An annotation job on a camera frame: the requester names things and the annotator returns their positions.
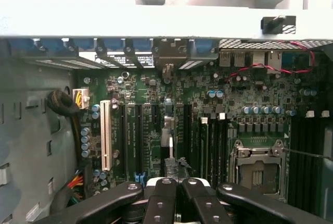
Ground coloured power wires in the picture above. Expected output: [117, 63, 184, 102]
[66, 170, 86, 204]

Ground white PCI slot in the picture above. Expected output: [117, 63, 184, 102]
[99, 99, 113, 172]

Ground black expansion slot blue latch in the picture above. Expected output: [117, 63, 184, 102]
[134, 103, 146, 183]

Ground green motherboard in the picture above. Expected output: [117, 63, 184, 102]
[74, 59, 333, 209]

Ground CPU socket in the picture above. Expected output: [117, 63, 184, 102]
[228, 139, 290, 196]

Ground black sleeved power cable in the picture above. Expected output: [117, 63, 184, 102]
[46, 89, 82, 162]

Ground open black PC case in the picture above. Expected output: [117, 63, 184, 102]
[0, 0, 333, 224]

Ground white power connector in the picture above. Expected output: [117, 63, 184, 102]
[72, 88, 91, 110]

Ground red black twisted wire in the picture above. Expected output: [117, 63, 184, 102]
[224, 41, 316, 84]

